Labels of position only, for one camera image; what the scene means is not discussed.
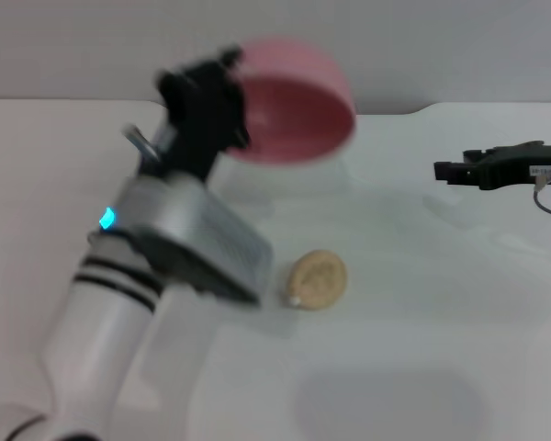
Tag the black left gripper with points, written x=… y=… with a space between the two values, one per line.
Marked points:
x=197 y=110

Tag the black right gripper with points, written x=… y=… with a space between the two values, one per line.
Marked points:
x=519 y=165

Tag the pink plastic bowl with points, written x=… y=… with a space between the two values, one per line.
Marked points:
x=294 y=119

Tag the beige egg yolk pastry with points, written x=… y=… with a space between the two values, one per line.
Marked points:
x=319 y=280

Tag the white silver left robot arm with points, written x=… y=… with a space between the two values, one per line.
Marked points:
x=101 y=331

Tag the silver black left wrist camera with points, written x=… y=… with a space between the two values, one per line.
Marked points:
x=220 y=243

